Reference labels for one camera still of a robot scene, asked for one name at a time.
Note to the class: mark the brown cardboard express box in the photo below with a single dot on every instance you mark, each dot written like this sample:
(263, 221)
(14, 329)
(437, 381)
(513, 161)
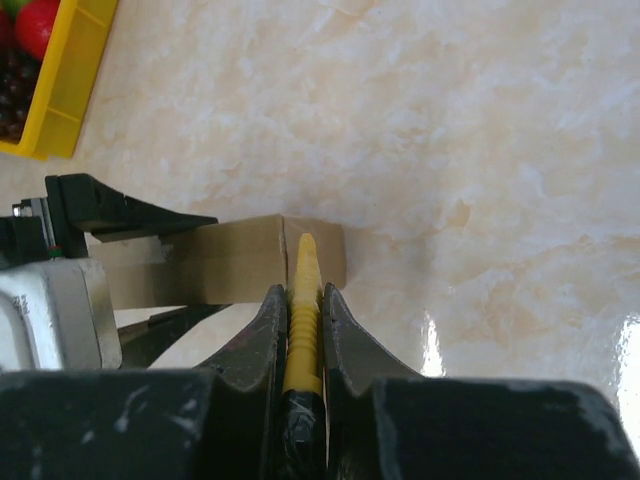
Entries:
(233, 262)

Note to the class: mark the yellow utility knife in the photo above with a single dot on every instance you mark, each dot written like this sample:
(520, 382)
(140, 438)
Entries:
(303, 391)

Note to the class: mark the red apple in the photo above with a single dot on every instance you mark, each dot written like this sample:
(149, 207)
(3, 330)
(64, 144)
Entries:
(34, 25)

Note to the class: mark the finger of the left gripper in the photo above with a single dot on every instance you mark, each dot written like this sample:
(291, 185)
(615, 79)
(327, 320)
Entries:
(144, 342)

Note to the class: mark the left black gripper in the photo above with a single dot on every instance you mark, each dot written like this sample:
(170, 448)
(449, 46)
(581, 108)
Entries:
(55, 226)

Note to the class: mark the dark grape bunch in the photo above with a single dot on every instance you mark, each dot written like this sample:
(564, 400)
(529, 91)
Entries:
(19, 76)

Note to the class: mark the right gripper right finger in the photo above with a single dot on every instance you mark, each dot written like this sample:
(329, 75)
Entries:
(386, 421)

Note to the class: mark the yellow plastic tray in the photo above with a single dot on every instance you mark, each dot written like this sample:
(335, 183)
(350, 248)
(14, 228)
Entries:
(67, 77)

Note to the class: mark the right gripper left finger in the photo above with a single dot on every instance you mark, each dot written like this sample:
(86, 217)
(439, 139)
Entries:
(212, 421)

